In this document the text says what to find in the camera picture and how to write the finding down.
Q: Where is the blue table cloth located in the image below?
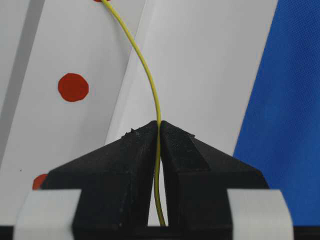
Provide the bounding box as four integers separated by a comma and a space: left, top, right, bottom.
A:
233, 0, 320, 226

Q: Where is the small white marked card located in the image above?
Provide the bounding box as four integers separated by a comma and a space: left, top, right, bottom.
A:
0, 0, 131, 198

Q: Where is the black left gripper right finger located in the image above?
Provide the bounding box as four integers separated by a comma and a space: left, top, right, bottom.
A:
160, 121, 269, 228

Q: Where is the yellow solder wire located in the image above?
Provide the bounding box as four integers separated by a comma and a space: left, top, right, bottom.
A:
101, 0, 166, 227

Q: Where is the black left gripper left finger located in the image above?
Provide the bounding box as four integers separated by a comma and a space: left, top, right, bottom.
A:
41, 120, 158, 228

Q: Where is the large white board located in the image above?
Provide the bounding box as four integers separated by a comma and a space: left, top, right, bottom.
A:
0, 0, 280, 226

